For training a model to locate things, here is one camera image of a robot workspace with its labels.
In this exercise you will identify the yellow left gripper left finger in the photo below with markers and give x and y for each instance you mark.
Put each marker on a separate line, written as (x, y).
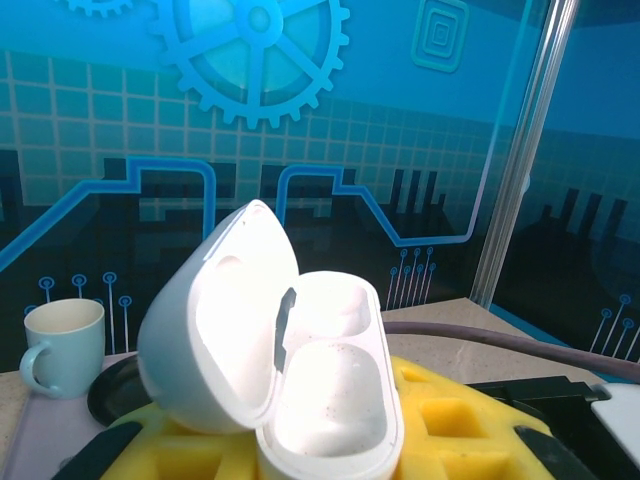
(200, 455)

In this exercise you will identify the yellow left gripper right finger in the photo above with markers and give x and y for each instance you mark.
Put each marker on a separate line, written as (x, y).
(450, 435)

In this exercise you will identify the white earbud charging case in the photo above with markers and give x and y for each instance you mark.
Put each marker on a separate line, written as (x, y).
(230, 340)

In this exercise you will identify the black round plate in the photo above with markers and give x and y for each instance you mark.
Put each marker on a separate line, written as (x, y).
(115, 395)

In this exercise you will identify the lavender tray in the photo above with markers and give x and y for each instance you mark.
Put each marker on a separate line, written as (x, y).
(30, 430)

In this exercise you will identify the light blue mug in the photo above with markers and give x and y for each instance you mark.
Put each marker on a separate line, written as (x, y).
(65, 345)

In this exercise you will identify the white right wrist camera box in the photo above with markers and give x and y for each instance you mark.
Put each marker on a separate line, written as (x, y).
(620, 415)

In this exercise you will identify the aluminium frame post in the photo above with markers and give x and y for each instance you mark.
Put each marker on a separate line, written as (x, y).
(525, 150)

